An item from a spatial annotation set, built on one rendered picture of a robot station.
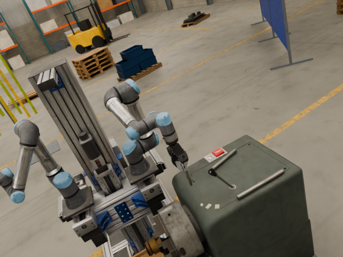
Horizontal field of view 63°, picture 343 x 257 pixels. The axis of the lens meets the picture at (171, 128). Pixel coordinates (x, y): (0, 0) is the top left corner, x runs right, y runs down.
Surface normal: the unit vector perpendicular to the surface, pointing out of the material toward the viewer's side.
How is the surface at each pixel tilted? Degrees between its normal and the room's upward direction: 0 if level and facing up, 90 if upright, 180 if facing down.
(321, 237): 0
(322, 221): 0
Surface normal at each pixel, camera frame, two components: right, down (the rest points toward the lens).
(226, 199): -0.32, -0.83
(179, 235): 0.08, -0.25
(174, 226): -0.07, -0.50
